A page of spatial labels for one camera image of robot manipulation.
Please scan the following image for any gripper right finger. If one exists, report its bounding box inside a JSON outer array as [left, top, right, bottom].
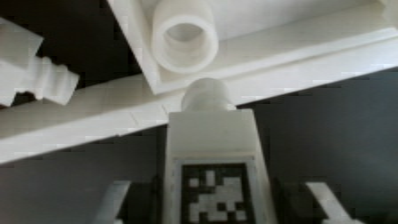
[[276, 179, 370, 224]]

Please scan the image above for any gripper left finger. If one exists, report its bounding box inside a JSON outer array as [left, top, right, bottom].
[[94, 179, 164, 224]]

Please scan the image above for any white table leg with tag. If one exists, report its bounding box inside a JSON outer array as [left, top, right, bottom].
[[162, 78, 277, 224]]

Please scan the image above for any white square tabletop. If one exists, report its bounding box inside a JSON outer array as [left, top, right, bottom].
[[109, 0, 398, 94]]

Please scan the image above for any white table leg front left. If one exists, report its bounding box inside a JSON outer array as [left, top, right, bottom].
[[0, 17, 80, 106]]

